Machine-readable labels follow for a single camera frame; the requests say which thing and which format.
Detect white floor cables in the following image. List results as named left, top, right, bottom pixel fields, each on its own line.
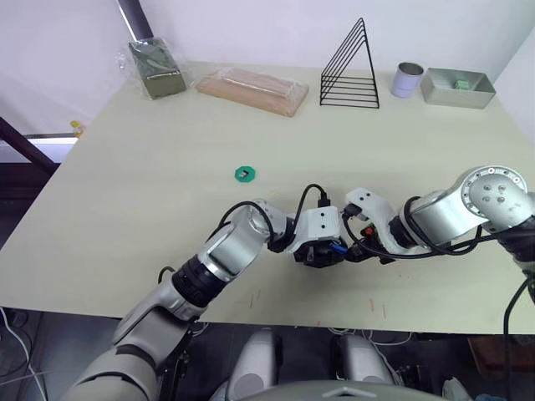
left=0, top=307, right=58, bottom=388

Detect white metal cup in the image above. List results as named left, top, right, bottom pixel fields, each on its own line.
left=390, top=62, right=425, bottom=99

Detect dark brown wooden beam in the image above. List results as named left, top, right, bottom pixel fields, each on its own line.
left=0, top=116, right=62, bottom=177

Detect grey metal rectangular tray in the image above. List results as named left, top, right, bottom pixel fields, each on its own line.
left=419, top=67, right=496, bottom=110

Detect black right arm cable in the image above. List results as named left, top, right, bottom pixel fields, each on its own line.
left=340, top=195, right=499, bottom=263

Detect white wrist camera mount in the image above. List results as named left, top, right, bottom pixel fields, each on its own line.
left=344, top=188, right=421, bottom=256
left=287, top=206, right=340, bottom=254

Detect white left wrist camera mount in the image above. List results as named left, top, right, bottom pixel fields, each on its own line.
left=287, top=206, right=340, bottom=254

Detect grey robot torso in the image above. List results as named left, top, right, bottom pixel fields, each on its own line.
left=273, top=378, right=421, bottom=401

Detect black hanging cable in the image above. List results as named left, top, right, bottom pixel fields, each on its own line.
left=501, top=275, right=535, bottom=401

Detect dark metal post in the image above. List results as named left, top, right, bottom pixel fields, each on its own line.
left=115, top=0, right=155, bottom=43

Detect green box in plastic bag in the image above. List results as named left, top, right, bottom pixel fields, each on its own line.
left=115, top=36, right=194, bottom=101

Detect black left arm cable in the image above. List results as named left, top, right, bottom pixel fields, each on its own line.
left=157, top=183, right=332, bottom=290

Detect silver robot right leg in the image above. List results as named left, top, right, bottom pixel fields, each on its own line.
left=331, top=333, right=395, bottom=386

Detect silver robot left leg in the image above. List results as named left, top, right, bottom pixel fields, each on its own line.
left=208, top=328, right=286, bottom=401

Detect wrapped wooden block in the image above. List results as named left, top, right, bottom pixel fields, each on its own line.
left=195, top=65, right=311, bottom=119

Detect black wire triangular rack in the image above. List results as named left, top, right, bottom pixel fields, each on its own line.
left=318, top=17, right=382, bottom=109

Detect brown floor box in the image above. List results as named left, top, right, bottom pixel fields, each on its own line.
left=466, top=336, right=535, bottom=373

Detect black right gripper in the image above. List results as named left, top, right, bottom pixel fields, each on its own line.
left=345, top=224, right=396, bottom=266

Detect green round receiver holder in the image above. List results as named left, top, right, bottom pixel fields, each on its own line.
left=233, top=165, right=257, bottom=185

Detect silver robot leg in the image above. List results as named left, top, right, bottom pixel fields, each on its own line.
left=208, top=328, right=286, bottom=401
left=331, top=333, right=395, bottom=386

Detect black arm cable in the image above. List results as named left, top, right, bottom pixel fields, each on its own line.
left=340, top=195, right=499, bottom=263
left=157, top=183, right=332, bottom=290

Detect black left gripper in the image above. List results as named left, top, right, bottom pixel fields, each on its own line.
left=293, top=236, right=349, bottom=270

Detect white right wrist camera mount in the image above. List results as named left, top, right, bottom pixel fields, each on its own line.
left=344, top=188, right=421, bottom=256

